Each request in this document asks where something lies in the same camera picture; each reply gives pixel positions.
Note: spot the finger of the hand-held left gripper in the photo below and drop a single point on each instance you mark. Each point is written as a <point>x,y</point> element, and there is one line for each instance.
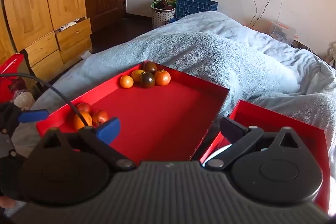
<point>32,116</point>

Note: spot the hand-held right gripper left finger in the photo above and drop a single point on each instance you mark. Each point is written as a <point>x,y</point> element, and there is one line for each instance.
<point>109,130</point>

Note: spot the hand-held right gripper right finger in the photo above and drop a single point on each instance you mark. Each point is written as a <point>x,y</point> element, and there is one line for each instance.
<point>232,130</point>

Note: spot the red tomato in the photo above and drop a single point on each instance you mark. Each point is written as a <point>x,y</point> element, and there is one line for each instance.
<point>84,107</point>
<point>100,117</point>

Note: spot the blue cartoon cat plate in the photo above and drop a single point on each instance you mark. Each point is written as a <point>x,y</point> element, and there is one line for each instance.
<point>218,152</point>

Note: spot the orange mandarin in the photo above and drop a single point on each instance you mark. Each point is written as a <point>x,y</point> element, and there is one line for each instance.
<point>162,77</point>
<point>80,121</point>

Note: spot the large red tray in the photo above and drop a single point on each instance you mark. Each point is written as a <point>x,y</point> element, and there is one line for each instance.
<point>157,119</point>

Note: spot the round orange tomato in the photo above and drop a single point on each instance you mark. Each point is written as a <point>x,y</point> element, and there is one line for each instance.
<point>126,81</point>

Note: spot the red tray with plate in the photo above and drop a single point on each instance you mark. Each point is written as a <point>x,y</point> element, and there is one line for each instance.
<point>288,119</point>

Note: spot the small yellow kumquat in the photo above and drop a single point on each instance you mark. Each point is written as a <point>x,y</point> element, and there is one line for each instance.
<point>137,74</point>

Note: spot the dark green-brown tomato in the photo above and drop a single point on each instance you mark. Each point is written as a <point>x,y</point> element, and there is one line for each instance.
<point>150,67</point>
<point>147,80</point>

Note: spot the light blue blanket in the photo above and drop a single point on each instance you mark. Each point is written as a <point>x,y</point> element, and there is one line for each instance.
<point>210,56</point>

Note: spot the clear plastic storage box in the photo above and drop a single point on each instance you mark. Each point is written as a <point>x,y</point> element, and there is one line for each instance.
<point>283,31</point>

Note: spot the wooden wardrobe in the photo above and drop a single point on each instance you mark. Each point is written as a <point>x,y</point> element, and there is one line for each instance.
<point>34,3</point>

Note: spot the white laundry basket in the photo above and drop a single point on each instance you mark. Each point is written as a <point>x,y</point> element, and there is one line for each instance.
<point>162,18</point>

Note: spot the blue plastic crate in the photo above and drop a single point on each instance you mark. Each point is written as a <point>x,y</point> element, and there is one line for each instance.
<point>194,7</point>

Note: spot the clothes in laundry basket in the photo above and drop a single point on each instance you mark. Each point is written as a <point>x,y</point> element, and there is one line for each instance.
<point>164,2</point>

